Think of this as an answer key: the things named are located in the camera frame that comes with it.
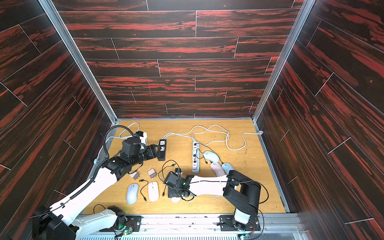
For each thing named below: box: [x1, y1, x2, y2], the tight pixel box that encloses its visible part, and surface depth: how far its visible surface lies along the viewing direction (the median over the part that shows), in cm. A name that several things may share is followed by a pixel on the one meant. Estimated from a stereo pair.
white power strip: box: [192, 141, 200, 173], surface depth 92 cm
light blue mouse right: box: [221, 162, 234, 175], surface depth 93 cm
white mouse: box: [126, 183, 139, 205], surface depth 84 cm
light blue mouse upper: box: [203, 150, 220, 162], surface depth 97 cm
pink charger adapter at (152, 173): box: [147, 169, 157, 179], surface depth 90 cm
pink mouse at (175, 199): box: [170, 197, 181, 203], surface depth 81 cm
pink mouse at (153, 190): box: [148, 181, 159, 202], surface depth 84 cm
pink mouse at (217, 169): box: [210, 162, 226, 177], surface depth 93 cm
